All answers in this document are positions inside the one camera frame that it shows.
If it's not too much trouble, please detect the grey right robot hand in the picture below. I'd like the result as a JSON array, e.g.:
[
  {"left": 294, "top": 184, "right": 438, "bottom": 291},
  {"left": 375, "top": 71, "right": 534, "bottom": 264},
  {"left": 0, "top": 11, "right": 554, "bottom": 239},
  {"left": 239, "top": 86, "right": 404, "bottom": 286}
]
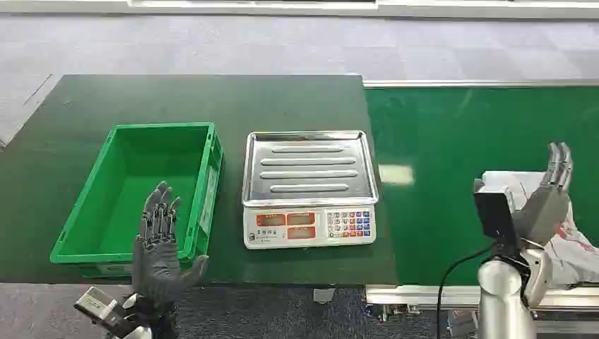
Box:
[{"left": 512, "top": 142, "right": 575, "bottom": 246}]

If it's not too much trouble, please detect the green plastic crate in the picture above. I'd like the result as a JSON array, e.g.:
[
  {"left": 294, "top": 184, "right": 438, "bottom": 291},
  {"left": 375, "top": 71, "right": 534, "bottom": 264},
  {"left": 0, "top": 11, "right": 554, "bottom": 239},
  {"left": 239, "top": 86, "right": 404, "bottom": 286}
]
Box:
[{"left": 49, "top": 122, "right": 224, "bottom": 280}]

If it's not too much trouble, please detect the white plastic parcel bag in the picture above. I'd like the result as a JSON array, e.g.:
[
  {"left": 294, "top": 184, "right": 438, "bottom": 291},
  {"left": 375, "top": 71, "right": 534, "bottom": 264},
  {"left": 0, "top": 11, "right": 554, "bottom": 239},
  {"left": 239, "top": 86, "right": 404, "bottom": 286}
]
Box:
[{"left": 482, "top": 170, "right": 599, "bottom": 287}]

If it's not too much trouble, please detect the black cable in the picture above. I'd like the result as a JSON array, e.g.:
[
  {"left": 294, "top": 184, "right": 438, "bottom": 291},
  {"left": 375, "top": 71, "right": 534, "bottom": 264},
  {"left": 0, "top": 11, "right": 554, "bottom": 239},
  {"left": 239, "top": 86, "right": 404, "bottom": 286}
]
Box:
[{"left": 435, "top": 241, "right": 498, "bottom": 339}]

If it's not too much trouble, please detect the green conveyor belt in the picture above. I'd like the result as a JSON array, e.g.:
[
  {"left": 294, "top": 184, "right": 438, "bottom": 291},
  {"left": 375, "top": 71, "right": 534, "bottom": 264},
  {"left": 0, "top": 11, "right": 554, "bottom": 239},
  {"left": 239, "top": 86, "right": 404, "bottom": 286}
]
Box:
[{"left": 363, "top": 79, "right": 599, "bottom": 311}]

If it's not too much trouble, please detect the white electronic scale steel tray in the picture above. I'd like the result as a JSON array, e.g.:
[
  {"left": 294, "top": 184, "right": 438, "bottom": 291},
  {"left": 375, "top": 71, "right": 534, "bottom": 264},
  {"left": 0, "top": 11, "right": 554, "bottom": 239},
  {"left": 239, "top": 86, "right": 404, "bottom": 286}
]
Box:
[{"left": 241, "top": 130, "right": 381, "bottom": 251}]

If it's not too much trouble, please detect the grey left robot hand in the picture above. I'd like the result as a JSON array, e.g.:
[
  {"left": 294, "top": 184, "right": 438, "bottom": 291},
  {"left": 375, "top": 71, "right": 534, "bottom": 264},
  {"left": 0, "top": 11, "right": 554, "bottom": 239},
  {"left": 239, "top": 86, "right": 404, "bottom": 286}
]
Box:
[{"left": 131, "top": 181, "right": 210, "bottom": 307}]

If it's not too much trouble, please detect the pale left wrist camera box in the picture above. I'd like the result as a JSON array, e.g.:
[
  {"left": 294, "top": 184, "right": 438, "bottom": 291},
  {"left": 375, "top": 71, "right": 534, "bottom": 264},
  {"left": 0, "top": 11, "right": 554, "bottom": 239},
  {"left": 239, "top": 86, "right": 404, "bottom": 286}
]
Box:
[{"left": 73, "top": 286, "right": 134, "bottom": 337}]

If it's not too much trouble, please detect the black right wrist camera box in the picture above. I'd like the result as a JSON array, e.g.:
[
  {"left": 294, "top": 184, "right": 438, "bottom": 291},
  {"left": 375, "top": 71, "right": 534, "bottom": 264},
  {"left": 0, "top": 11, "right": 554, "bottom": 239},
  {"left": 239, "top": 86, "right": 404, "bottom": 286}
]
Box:
[{"left": 473, "top": 177, "right": 521, "bottom": 254}]

